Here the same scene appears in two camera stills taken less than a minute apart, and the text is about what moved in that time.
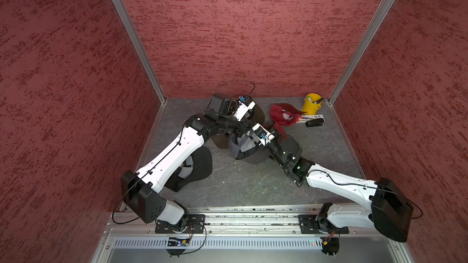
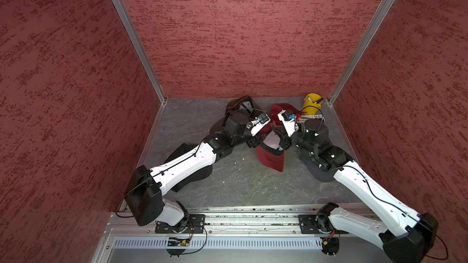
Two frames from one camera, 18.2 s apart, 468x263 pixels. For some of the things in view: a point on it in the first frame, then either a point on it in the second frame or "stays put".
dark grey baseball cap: (245, 148) to (320, 167)
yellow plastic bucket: (310, 105) stays put
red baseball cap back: (283, 115) stays put
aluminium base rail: (240, 221) stays put
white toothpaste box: (303, 119) stays put
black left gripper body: (236, 127) to (252, 140)
